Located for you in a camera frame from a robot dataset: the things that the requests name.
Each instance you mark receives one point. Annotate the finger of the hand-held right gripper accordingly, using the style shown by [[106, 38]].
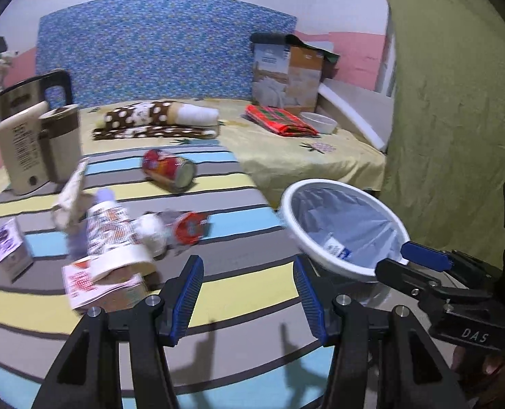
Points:
[[423, 255], [399, 275]]

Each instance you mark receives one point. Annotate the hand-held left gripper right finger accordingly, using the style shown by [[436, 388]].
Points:
[[310, 302]]

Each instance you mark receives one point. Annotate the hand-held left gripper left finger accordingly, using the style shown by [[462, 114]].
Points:
[[188, 298]]

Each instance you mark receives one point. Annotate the white round waste bin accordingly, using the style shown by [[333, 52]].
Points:
[[295, 230]]

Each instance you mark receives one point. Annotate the red drink can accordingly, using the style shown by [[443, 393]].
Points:
[[167, 168]]

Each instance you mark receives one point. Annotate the person's right hand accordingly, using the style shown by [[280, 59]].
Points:
[[489, 366]]

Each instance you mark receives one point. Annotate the blue white wrapper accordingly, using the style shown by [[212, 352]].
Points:
[[337, 247]]

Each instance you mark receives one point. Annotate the crumpled white tissue ball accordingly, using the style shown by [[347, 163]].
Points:
[[152, 230]]

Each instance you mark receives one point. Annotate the white tape roll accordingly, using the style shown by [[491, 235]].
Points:
[[120, 260]]

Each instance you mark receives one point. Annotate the red white flat carton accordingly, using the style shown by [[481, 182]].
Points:
[[107, 292]]

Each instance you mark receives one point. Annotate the clear bin liner bag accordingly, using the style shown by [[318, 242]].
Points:
[[346, 213]]

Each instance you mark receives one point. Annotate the orange patterned white tube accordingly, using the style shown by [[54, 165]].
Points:
[[109, 228]]

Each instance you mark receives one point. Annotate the yellow printed bed sheet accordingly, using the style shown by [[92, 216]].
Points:
[[312, 157]]

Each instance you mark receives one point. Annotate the white bed side board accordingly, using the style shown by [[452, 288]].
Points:
[[354, 110]]

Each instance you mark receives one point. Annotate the green curtain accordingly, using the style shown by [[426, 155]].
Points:
[[444, 93]]

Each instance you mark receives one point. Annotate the small shallow bowl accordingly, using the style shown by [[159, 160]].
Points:
[[318, 122]]

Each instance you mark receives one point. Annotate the beige white plush roll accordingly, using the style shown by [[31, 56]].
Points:
[[195, 115]]

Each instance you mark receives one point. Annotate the small purple white box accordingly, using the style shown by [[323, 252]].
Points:
[[11, 247]]

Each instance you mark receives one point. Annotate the red plaid cloth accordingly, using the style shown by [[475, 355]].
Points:
[[282, 120]]

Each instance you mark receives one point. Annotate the brown polka dot cloth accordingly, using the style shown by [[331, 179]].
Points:
[[137, 117]]

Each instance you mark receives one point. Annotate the beige mug with brown lid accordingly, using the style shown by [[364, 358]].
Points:
[[62, 145]]

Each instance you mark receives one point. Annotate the printed bedding package box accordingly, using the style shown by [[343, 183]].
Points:
[[286, 74]]

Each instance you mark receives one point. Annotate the beige steel electric kettle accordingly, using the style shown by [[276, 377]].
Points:
[[20, 145]]

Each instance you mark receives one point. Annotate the blue patterned headboard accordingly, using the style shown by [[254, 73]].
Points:
[[163, 47]]

